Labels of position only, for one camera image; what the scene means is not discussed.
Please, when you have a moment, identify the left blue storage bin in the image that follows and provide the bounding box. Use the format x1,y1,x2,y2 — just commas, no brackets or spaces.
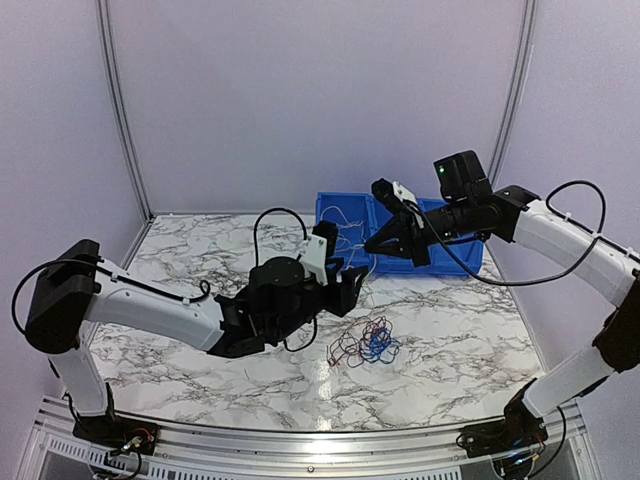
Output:
316,192,376,270

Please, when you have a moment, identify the right blue storage bin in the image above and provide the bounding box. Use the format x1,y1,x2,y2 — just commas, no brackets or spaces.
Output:
416,199,484,277

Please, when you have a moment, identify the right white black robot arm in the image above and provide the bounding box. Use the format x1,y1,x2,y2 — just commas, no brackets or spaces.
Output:
365,151,639,448

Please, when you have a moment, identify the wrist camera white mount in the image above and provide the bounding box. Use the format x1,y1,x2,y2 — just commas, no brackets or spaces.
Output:
299,220,338,287
371,178,417,215

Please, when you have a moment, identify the coloured wire bundle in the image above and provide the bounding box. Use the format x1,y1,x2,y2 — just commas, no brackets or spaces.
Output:
325,313,402,369

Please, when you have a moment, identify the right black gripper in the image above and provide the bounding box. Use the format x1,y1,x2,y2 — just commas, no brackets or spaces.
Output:
364,197,475,268

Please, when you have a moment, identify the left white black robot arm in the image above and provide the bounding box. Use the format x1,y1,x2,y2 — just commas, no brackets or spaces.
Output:
14,237,369,445

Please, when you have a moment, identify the aluminium front rail frame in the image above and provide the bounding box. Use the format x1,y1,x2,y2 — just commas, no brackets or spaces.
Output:
15,397,604,479

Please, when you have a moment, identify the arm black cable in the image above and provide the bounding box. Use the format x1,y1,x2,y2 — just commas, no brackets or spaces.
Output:
424,179,607,287
252,208,319,353

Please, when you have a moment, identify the aluminium corner post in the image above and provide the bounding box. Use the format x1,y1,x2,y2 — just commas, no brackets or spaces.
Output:
95,0,154,222
487,0,540,187

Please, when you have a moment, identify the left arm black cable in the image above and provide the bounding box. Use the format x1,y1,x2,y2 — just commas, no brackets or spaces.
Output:
252,208,319,353

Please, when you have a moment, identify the blue storage bin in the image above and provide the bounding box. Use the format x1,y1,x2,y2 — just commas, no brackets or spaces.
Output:
316,192,376,270
416,199,484,277
368,194,429,277

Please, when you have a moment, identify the left aluminium corner post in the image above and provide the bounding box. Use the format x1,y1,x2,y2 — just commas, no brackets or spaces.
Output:
95,0,154,222

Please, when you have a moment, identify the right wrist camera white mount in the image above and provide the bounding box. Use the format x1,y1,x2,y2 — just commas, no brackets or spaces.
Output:
371,178,417,215

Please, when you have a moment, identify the right aluminium corner post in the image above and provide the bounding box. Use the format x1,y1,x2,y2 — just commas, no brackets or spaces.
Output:
487,0,540,187

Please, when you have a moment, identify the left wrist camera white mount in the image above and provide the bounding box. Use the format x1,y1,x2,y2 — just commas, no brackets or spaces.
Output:
299,220,338,287

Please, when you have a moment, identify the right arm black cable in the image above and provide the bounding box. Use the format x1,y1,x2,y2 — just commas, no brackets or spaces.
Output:
424,179,607,287

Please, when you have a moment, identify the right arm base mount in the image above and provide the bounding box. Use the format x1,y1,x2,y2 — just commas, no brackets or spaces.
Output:
455,419,548,458

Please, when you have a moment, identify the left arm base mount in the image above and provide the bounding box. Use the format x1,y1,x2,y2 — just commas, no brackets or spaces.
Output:
73,415,159,455

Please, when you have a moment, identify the middle blue storage bin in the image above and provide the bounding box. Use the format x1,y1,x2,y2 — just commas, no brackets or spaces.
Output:
368,194,429,277

